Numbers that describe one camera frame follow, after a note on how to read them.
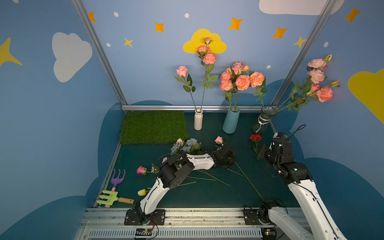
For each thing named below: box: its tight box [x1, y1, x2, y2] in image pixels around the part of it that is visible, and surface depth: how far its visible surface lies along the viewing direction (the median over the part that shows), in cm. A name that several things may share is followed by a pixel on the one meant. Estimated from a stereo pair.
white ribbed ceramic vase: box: [194, 108, 204, 131], surface depth 103 cm
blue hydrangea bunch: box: [170, 137, 205, 155], surface depth 95 cm
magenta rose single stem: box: [136, 166, 152, 175], surface depth 89 cm
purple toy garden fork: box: [109, 168, 126, 197], surface depth 88 cm
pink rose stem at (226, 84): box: [219, 67, 234, 111], surface depth 86 cm
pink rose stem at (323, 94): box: [276, 80, 340, 113], surface depth 75 cm
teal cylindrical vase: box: [222, 105, 241, 134], surface depth 102 cm
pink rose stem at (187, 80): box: [174, 66, 198, 112], surface depth 86 cm
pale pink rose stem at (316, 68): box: [288, 54, 333, 106], surface depth 75 cm
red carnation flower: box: [250, 134, 263, 160], surface depth 104 cm
